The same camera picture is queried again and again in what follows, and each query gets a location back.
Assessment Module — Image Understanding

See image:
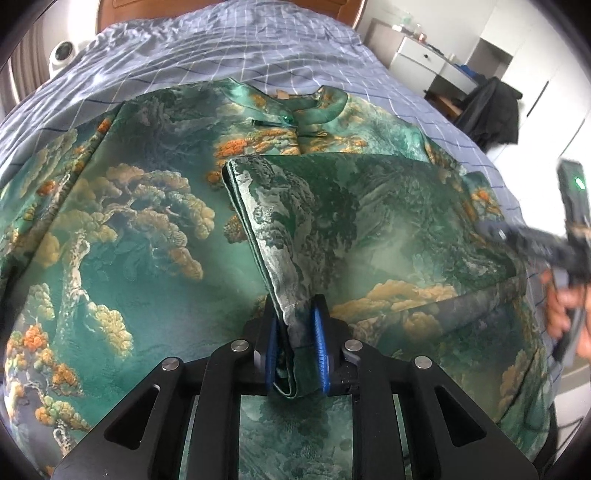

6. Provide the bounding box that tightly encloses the green patterned silk garment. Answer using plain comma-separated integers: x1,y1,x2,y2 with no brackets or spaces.
1,79,553,479

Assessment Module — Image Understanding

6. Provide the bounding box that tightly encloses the person's right hand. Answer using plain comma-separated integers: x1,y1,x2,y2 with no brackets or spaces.
541,269,590,340

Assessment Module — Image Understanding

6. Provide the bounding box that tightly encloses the black jacket on chair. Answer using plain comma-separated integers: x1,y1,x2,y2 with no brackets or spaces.
454,77,523,153

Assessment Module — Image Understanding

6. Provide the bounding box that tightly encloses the white desk with drawers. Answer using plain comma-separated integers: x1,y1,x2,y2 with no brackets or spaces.
365,19,478,98

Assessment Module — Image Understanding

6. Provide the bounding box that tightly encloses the blue checked bed sheet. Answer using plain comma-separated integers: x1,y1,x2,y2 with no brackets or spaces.
1,1,553,373

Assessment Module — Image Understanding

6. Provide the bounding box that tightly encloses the beige window curtain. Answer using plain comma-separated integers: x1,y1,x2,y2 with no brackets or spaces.
0,19,49,119

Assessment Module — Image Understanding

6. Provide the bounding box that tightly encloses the white round bedside device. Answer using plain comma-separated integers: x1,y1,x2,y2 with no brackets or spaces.
48,40,88,78

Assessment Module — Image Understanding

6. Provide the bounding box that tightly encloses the brown wooden headboard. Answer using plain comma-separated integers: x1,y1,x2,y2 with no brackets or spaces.
96,0,369,31

